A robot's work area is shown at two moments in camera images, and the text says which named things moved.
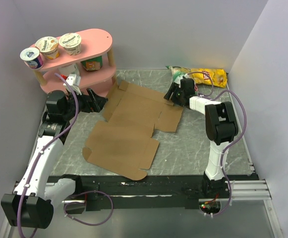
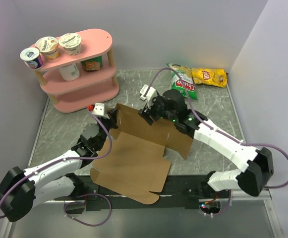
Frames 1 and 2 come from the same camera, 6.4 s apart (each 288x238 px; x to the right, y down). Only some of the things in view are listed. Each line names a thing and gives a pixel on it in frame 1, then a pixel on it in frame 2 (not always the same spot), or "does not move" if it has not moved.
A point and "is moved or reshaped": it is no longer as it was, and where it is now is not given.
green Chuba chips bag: x=178 y=72 does not move
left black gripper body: x=84 y=105 -> x=109 y=123
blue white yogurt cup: x=30 y=56 does not move
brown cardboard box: x=124 y=144 is moved or reshaped
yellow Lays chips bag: x=218 y=77 does not move
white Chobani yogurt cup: x=71 y=42 does not move
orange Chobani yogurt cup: x=48 y=46 does not move
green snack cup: x=92 y=64 does not move
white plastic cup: x=69 y=68 does not move
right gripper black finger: x=168 y=95 -> x=145 y=114
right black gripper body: x=177 y=95 -> x=158 y=108
